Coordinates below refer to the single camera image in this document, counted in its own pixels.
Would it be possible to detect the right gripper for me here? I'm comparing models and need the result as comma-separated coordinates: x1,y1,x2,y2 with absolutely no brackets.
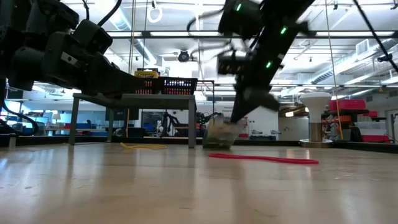
229,83,280,124

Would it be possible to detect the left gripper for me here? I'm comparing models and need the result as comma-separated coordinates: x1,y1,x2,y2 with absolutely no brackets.
42,30,147,99

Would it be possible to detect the thick black curved cable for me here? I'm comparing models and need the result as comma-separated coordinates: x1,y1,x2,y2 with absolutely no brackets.
0,101,39,137

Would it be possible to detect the red storage bin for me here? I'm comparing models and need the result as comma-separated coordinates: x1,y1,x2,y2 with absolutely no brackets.
360,134,391,144
328,99,367,112

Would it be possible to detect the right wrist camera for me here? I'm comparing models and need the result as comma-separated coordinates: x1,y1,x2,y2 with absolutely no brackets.
216,51,249,76

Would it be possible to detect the red rubber band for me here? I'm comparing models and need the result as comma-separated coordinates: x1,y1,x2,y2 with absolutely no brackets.
208,152,320,166

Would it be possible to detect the yellow rubber band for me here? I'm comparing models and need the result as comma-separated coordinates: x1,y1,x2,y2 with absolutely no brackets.
119,142,167,150

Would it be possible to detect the black hanging cable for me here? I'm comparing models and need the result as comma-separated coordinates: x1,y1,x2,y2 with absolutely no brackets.
353,0,398,73

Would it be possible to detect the white storage bin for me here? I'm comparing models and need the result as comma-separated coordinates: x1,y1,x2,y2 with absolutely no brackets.
354,121,388,136

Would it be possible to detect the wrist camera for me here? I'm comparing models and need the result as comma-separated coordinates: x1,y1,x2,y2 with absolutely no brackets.
73,19,114,57
216,51,249,76

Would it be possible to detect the yellow green crayon box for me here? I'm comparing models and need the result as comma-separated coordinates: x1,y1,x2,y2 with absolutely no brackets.
134,70,160,79
201,116,246,150

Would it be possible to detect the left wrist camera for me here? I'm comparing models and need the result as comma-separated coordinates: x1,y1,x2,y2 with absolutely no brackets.
73,19,114,57

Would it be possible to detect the grey perforated metal shelf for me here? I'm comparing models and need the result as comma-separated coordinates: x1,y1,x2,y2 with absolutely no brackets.
68,92,198,149

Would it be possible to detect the black ceiling spotlight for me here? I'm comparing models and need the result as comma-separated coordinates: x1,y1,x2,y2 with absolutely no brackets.
177,49,191,63

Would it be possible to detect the overhead light bar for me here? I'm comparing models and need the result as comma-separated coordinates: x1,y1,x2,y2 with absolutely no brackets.
105,30,398,40

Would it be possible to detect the black plastic mesh basket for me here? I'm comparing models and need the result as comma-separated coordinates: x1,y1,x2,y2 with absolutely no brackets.
136,77,161,95
159,77,198,96

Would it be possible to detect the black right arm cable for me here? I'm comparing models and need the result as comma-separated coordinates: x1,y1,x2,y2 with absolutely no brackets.
186,8,237,62

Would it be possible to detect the black aluminium table frame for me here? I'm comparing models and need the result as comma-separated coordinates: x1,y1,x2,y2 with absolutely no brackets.
0,134,398,154

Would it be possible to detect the black computer monitor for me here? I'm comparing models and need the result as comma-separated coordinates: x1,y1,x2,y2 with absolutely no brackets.
104,107,139,122

